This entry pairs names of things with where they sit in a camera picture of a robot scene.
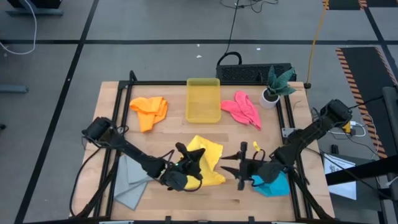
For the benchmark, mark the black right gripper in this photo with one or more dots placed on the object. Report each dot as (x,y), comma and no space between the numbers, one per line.
(261,171)

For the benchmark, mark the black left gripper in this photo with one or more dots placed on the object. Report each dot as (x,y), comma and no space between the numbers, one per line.
(186,169)

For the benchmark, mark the yellow microfiber towel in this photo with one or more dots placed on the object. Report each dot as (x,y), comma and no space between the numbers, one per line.
(213,155)

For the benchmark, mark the blue microfiber towel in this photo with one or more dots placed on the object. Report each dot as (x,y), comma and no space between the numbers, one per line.
(275,188)

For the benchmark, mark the yellow translucent plastic bin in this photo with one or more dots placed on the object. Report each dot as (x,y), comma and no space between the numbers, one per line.
(203,102)

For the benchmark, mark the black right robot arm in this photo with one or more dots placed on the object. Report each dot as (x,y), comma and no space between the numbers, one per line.
(308,133)

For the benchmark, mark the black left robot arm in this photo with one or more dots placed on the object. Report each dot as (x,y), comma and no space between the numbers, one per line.
(130,151)

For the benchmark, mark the pink microfiber towel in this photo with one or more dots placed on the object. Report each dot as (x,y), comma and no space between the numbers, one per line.
(245,109)

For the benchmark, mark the orange microfiber towel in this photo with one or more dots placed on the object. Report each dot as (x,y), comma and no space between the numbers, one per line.
(149,109)

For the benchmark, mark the grey microfiber towel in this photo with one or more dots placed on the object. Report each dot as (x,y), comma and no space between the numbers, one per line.
(130,189)

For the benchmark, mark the potted plant in white pot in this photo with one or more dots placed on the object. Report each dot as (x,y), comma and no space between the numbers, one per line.
(270,95)

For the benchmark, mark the black perforated equipment box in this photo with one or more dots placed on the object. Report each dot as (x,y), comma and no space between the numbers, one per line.
(245,73)

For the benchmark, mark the small black block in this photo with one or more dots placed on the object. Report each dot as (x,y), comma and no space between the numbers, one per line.
(335,148)

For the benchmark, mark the white printed paper sheet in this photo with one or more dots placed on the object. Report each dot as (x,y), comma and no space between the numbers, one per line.
(345,189)

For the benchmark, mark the yellow power plug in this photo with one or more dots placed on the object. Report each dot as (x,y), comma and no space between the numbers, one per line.
(346,127)

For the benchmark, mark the black metal beam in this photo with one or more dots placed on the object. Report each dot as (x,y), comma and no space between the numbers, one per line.
(357,171)

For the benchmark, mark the large black hazard-striped mat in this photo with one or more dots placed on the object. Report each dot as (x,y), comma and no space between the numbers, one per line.
(363,81)

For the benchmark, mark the grey desk foot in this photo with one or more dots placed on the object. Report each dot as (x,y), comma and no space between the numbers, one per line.
(14,89)
(34,12)

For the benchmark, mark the narrow black hazard-striped mat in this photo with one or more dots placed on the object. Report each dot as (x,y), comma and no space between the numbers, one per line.
(342,3)

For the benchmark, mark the silver metal bracket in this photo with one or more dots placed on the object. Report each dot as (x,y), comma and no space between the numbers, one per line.
(286,132)

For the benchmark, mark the black aluminium table frame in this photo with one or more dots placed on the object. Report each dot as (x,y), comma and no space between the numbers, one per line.
(155,83)

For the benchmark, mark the dark grey post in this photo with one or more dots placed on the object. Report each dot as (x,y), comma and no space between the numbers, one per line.
(391,124)

